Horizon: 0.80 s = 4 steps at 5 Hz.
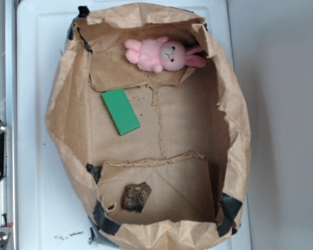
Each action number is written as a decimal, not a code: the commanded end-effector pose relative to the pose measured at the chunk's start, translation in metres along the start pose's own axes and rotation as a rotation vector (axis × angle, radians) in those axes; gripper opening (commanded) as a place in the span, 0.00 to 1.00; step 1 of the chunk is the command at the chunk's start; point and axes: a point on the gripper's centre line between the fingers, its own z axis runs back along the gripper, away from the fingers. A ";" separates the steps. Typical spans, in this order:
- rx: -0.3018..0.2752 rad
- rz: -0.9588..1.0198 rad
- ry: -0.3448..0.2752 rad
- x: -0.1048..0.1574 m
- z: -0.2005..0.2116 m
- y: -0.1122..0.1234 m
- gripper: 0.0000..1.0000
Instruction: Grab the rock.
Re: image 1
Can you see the pink plush bunny toy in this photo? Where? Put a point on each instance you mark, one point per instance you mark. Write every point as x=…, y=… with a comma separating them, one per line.
x=156, y=55

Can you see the green rectangular block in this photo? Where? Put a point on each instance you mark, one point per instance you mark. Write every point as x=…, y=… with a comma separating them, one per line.
x=121, y=111

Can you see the dark grey rock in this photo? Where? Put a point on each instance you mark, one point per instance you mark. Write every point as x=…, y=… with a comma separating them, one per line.
x=135, y=197

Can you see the brown paper bag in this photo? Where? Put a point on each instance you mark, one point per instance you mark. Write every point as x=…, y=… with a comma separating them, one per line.
x=158, y=160

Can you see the aluminium frame rail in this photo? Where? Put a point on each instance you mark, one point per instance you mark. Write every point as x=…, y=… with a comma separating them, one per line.
x=8, y=207

